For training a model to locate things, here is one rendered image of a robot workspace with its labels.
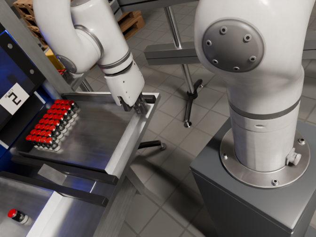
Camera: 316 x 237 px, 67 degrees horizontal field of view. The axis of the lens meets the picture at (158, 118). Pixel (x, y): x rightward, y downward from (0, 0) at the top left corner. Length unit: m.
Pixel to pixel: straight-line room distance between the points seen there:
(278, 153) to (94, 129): 0.53
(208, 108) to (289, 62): 1.64
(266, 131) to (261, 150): 0.06
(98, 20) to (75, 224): 0.45
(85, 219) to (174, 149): 1.18
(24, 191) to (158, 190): 0.97
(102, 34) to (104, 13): 0.04
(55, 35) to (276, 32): 0.35
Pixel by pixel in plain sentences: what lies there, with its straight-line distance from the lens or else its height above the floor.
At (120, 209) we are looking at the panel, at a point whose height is 0.18.
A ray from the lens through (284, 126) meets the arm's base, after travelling 0.46.
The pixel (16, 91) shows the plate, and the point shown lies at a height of 1.03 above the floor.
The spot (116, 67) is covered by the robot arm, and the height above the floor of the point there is 1.10.
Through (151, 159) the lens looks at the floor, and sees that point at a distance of 1.74.
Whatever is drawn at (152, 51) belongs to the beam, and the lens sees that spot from 1.68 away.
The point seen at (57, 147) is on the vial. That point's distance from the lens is 0.80.
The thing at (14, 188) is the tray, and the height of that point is 0.88.
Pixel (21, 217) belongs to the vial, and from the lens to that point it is 0.72.
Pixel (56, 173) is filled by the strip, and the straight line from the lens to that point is 0.72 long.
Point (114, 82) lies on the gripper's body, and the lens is 0.58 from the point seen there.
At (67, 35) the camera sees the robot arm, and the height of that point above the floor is 1.22.
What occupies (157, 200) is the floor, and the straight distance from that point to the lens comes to 1.58.
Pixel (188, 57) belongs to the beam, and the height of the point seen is 0.49.
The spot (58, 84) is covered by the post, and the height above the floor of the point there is 0.94.
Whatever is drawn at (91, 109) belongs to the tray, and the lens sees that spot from 0.86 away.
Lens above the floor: 1.37
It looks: 44 degrees down
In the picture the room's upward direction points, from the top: 25 degrees counter-clockwise
